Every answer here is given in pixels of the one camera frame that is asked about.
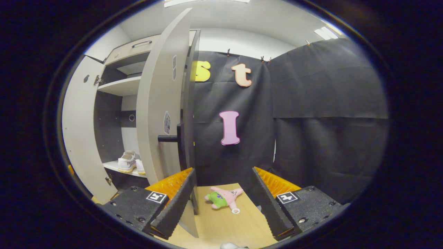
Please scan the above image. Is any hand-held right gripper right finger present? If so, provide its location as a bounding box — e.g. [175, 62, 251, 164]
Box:
[251, 167, 350, 241]

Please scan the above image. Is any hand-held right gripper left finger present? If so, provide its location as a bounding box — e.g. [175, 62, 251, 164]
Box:
[99, 168, 198, 240]

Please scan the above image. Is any grey shoe cabinet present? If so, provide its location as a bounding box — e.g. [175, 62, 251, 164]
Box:
[83, 29, 201, 215]

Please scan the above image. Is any grey cabinet drawer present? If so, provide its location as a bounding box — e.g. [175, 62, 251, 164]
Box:
[104, 35, 161, 66]

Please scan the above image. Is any pink starfish plush toy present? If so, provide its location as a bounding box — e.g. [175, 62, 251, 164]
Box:
[204, 187, 244, 214]

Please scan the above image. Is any black backdrop cloth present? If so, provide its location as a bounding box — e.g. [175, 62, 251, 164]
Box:
[189, 38, 389, 204]

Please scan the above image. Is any small ceiling light panel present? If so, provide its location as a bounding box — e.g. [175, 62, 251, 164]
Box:
[314, 26, 343, 40]

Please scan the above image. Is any large ceiling light panel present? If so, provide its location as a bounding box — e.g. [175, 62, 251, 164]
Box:
[164, 0, 250, 7]

